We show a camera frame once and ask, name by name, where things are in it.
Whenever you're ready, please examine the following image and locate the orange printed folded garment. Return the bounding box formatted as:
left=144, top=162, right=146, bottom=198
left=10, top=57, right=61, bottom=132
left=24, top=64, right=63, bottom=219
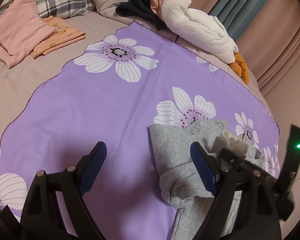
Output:
left=30, top=16, right=86, bottom=59

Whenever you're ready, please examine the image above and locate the pink folded garment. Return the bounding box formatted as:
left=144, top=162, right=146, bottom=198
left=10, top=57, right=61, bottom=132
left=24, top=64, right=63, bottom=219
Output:
left=0, top=0, right=55, bottom=68

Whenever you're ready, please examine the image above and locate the grey knit sweater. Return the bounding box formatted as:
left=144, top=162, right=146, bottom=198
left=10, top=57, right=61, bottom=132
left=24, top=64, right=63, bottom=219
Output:
left=148, top=119, right=265, bottom=240

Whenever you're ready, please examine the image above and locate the white fleece garment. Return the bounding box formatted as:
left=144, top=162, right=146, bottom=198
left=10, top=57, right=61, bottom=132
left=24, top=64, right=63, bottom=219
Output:
left=161, top=0, right=239, bottom=63

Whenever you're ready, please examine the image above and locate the teal curtain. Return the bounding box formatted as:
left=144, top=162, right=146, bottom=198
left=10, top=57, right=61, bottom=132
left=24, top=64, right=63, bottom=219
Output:
left=209, top=0, right=267, bottom=41

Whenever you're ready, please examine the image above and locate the orange knitted garment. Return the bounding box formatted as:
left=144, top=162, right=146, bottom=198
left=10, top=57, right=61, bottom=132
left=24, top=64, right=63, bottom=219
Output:
left=228, top=53, right=250, bottom=85

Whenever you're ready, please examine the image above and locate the purple floral bed sheet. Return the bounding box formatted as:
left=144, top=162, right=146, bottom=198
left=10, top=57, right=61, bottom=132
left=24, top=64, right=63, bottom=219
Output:
left=0, top=24, right=279, bottom=239

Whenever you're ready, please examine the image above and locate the peach garment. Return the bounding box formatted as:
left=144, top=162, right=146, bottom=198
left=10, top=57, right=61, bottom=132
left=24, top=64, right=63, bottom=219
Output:
left=150, top=0, right=164, bottom=18

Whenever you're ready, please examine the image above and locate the black garment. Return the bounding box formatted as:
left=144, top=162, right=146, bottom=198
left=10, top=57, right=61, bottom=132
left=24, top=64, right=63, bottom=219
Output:
left=115, top=0, right=167, bottom=30

